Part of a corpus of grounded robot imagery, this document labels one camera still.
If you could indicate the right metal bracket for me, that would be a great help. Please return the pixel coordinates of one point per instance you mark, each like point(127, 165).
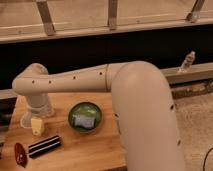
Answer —
point(193, 15)

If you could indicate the pale cloth in bowl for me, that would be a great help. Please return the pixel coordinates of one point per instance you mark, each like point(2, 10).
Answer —
point(84, 121)

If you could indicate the metal bracket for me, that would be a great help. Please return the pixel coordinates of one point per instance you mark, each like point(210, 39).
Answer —
point(112, 14)
point(193, 15)
point(44, 12)

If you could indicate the clear bottle on ledge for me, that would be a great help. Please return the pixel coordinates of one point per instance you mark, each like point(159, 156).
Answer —
point(188, 61)

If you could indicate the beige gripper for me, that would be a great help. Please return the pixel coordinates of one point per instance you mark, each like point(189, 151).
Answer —
point(37, 125)

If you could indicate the dark red oval object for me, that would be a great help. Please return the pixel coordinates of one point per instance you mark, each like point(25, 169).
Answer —
point(20, 155)

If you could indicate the green bowl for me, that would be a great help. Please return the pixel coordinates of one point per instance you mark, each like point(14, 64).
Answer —
point(88, 109)

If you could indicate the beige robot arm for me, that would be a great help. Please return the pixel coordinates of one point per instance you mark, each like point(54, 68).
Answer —
point(141, 99)

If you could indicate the left metal bracket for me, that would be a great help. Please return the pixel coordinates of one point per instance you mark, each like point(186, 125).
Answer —
point(44, 12)

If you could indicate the white ceramic cup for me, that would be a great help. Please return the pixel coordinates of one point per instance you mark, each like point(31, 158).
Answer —
point(25, 121)

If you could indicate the black white striped eraser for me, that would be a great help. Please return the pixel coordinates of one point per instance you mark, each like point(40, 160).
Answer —
point(43, 146)

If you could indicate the middle metal bracket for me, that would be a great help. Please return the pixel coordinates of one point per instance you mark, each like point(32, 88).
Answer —
point(112, 14)

